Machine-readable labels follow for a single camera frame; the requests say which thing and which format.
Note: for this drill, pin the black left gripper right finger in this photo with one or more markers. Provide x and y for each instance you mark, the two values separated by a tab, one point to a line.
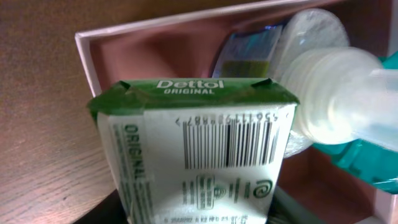
285	210

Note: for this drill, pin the teal Listerine mouthwash bottle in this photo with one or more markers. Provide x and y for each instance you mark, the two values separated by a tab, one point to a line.
360	161

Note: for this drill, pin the white box pink interior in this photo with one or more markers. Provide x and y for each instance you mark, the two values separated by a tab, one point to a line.
167	44

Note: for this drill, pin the green white Dettol soap box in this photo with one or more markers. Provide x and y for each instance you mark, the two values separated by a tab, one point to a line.
195	150

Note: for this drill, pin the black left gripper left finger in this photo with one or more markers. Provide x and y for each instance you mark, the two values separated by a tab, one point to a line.
109	211

